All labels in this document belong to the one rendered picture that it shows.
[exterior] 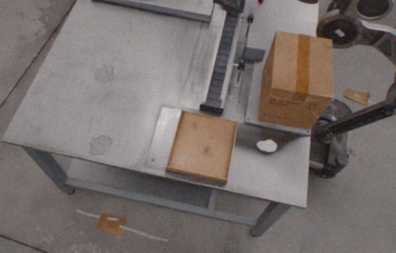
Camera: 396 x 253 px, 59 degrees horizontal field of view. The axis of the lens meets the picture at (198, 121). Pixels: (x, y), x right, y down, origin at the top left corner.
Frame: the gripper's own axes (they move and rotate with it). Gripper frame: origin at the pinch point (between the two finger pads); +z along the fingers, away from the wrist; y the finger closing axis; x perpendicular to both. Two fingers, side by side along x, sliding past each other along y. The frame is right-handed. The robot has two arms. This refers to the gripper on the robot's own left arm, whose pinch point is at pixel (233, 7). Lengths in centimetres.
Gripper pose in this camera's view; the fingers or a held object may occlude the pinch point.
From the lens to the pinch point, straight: 191.7
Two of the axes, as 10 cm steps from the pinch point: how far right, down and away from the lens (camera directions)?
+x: -1.9, 9.6, 1.9
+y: -9.8, -2.0, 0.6
